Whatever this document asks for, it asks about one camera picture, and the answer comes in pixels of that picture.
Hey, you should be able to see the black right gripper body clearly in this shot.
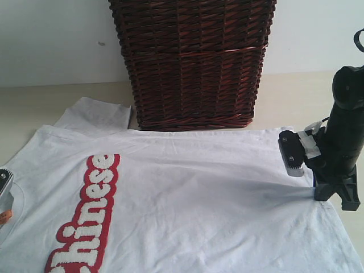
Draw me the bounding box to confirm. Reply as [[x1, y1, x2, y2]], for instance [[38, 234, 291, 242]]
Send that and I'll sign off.
[[305, 104, 363, 211]]

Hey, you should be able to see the white t-shirt with red lettering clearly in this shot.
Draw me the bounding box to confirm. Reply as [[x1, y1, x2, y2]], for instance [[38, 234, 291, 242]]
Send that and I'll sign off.
[[1, 98, 363, 272]]

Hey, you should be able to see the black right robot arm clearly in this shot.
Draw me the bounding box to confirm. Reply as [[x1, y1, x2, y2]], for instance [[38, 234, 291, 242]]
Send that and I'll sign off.
[[306, 66, 363, 211]]

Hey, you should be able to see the dark brown wicker basket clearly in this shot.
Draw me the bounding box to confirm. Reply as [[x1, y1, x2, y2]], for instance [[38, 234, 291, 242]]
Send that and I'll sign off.
[[109, 0, 276, 131]]

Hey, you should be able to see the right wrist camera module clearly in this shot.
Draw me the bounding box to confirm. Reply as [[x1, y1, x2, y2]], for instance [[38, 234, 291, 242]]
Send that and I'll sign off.
[[278, 121, 328, 177]]

